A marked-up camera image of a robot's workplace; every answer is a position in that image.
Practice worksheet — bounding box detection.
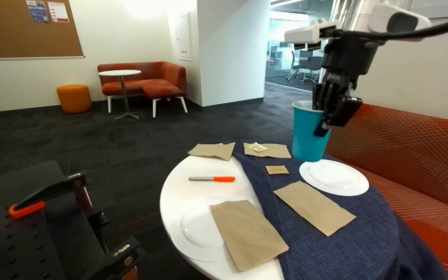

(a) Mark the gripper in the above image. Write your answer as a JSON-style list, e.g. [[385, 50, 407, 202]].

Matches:
[[311, 36, 381, 138]]

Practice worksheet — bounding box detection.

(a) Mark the blue plastic cup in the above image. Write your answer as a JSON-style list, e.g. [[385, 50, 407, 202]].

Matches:
[[292, 100, 332, 163]]

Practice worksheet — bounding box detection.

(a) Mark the group of office chairs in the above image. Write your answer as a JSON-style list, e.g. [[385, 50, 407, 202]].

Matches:
[[286, 50, 324, 84]]

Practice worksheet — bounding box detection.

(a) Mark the brown paper napkin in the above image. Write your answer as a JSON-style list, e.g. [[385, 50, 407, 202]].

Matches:
[[210, 199, 290, 272], [187, 142, 236, 162], [273, 180, 357, 237], [243, 143, 292, 159]]

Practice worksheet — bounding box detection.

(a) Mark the white plate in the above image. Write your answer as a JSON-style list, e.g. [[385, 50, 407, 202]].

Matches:
[[169, 194, 264, 262], [299, 159, 370, 197]]

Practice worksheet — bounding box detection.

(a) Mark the orange patterned sofa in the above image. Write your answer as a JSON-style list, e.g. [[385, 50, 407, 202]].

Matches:
[[324, 103, 448, 280]]

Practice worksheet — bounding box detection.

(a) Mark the orange grey marker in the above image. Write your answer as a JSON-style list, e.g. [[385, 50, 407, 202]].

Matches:
[[188, 176, 236, 183]]

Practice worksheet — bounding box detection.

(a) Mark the blue cloth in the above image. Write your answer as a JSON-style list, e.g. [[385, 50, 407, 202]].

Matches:
[[232, 140, 448, 280]]

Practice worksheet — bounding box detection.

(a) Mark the orange sofa with white legs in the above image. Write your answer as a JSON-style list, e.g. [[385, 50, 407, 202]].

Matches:
[[97, 61, 189, 118]]

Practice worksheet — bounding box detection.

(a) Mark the round white side table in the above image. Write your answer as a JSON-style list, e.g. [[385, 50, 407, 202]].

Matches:
[[98, 69, 142, 121]]

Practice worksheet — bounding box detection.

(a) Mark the orange round pouf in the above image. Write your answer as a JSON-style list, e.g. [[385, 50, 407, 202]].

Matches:
[[56, 84, 93, 114]]

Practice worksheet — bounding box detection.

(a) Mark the white red poster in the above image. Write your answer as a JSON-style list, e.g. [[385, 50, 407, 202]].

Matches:
[[47, 1, 70, 23]]

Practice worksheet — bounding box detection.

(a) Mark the black orange bar clamp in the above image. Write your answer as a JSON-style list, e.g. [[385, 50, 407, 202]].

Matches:
[[8, 170, 147, 280]]

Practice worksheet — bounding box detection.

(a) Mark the blue poster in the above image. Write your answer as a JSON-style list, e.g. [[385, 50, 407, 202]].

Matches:
[[25, 0, 49, 23]]

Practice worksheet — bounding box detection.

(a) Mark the cork board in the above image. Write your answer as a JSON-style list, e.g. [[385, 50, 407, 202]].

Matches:
[[0, 0, 86, 61]]

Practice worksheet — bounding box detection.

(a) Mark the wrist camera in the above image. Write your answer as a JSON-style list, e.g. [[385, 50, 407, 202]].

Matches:
[[284, 21, 342, 44]]

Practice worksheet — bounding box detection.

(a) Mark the white wall panel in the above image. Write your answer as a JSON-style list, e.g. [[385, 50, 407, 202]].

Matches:
[[175, 12, 193, 62]]

